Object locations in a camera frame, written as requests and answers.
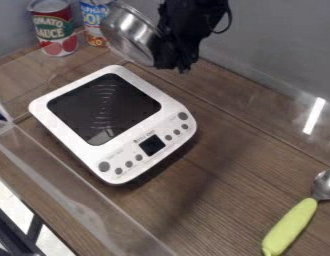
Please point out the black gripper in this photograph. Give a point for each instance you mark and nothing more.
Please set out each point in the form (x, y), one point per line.
(186, 22)

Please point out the silver pot with handles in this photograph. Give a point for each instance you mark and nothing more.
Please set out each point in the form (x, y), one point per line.
(130, 33)

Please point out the white and black induction stove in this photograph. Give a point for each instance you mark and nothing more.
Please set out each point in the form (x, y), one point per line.
(117, 122)

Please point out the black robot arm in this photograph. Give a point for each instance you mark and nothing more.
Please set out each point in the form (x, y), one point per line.
(186, 22)

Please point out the alphabet soup can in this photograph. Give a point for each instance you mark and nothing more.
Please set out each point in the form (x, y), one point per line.
(93, 11)

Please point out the tomato sauce can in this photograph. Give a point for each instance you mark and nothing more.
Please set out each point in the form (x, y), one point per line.
(53, 25)

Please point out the spoon with green handle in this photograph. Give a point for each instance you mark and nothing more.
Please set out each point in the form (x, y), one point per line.
(295, 220)

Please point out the black metal frame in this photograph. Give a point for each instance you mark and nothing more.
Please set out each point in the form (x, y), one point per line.
(15, 243)

